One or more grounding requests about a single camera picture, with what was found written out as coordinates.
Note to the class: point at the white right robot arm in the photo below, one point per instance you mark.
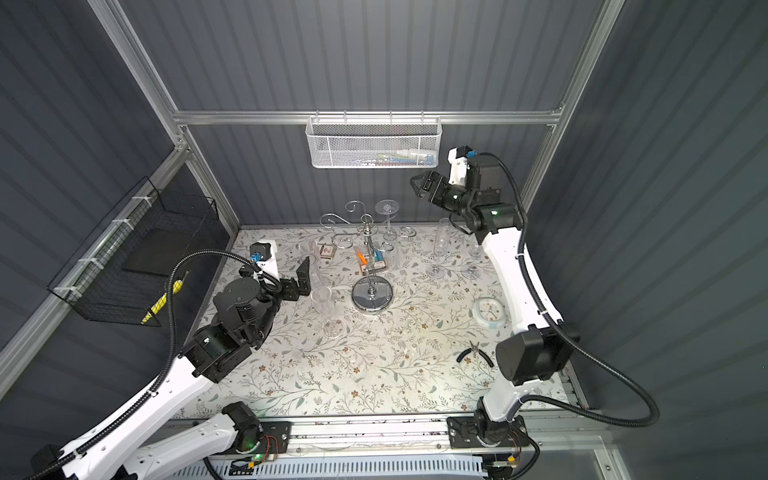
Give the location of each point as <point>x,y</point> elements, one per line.
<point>483,193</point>

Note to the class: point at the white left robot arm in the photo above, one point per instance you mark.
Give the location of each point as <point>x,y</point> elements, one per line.
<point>118,447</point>

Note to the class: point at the black pliers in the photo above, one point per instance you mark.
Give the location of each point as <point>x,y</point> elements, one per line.
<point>475,349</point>

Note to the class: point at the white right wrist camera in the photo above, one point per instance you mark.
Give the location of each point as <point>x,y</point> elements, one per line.
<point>458,159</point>

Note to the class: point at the white wire mesh basket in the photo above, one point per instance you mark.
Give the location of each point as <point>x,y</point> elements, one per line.
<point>338,145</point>

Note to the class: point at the black wire mesh basket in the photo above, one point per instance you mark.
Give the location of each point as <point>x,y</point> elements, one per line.
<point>125,270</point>

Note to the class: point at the yellow black striped item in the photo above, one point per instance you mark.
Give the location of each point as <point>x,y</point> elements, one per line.
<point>154,310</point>

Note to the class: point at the silver wine glass rack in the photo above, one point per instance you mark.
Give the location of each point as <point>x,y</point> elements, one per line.
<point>372,293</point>

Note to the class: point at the items in white basket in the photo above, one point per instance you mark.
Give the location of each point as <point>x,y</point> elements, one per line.
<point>403,157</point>

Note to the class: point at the white round tape roll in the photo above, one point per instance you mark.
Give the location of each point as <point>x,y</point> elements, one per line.
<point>489,313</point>

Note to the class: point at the clear champagne flute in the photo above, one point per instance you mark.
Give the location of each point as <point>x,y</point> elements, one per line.
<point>317,280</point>
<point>309,247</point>

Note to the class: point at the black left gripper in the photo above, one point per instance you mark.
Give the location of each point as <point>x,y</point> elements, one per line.
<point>290,293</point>

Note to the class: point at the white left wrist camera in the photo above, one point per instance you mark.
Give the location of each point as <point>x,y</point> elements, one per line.
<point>263,254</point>

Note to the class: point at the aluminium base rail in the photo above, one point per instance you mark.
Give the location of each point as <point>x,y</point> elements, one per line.
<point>424,433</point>

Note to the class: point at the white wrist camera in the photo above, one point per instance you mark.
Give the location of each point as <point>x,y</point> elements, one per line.
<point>263,254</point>
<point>458,159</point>

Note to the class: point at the colourful small packet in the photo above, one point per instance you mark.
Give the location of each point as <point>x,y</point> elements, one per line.
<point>374,261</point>

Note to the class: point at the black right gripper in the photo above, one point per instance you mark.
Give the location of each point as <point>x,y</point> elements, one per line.
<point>441,185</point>

